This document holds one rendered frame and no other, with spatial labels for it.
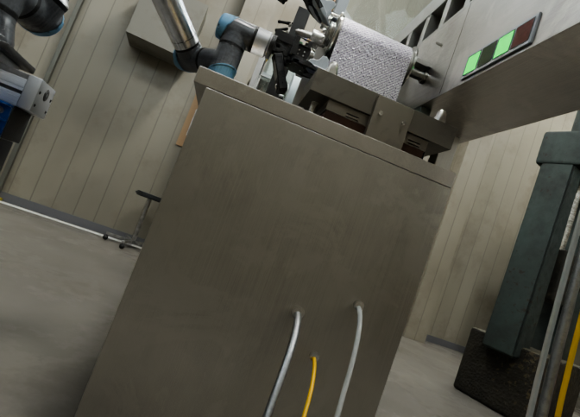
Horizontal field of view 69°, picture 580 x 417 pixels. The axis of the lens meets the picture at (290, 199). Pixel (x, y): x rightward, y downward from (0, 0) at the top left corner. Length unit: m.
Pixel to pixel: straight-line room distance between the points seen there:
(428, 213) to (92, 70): 4.15
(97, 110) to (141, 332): 3.88
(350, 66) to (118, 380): 1.02
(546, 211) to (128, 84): 3.91
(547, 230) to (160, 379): 2.87
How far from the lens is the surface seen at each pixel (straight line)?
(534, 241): 3.41
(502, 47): 1.12
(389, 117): 1.10
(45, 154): 4.76
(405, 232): 1.04
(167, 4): 1.26
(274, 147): 0.96
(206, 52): 1.29
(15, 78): 1.32
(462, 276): 6.00
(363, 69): 1.35
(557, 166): 3.57
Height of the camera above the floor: 0.61
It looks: 5 degrees up
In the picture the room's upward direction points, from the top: 20 degrees clockwise
